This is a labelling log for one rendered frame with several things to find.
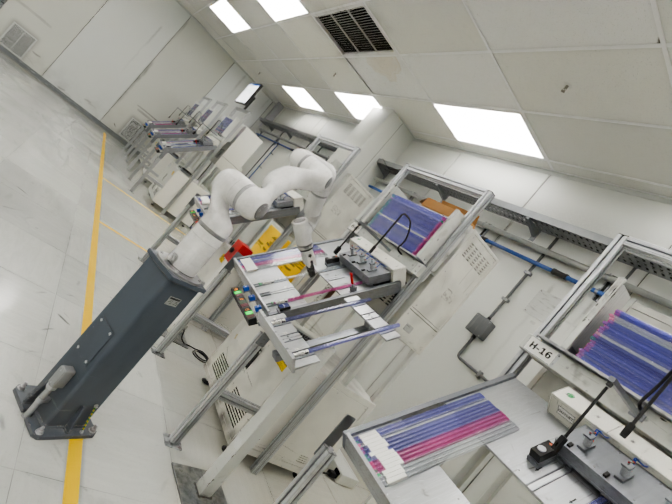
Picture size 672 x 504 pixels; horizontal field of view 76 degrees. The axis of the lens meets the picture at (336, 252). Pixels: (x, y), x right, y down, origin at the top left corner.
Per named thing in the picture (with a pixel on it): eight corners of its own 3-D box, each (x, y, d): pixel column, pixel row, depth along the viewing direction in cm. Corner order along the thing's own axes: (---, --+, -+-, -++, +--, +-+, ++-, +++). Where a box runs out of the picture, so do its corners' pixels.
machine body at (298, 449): (219, 456, 213) (301, 360, 213) (196, 372, 271) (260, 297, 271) (306, 487, 249) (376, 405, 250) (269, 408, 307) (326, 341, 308)
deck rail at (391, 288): (270, 326, 198) (269, 315, 196) (268, 324, 200) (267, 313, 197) (401, 292, 226) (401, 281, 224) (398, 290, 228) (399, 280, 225)
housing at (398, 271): (392, 294, 227) (393, 269, 221) (349, 259, 267) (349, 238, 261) (405, 290, 230) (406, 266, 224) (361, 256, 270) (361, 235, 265)
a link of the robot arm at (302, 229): (301, 238, 233) (294, 246, 225) (296, 215, 227) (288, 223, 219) (315, 238, 230) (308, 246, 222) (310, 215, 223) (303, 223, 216)
